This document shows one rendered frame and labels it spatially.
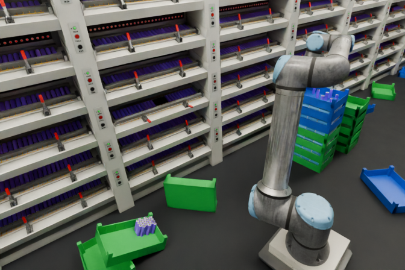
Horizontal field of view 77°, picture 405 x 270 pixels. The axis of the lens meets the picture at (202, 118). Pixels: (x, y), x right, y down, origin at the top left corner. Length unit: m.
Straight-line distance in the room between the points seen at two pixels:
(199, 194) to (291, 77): 0.85
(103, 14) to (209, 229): 1.20
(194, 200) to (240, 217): 0.28
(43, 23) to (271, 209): 1.19
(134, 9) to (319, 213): 1.17
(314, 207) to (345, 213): 0.58
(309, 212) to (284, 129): 0.35
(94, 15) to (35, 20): 0.22
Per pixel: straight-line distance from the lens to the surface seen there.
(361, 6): 2.77
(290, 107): 1.05
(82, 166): 1.54
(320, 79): 1.03
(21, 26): 1.22
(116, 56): 1.29
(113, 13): 1.26
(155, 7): 1.33
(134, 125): 1.44
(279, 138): 1.08
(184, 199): 1.59
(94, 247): 1.63
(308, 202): 1.20
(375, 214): 1.82
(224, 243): 1.50
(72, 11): 1.22
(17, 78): 1.25
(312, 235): 1.21
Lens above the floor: 1.24
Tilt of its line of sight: 29 degrees down
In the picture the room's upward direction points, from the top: 4 degrees counter-clockwise
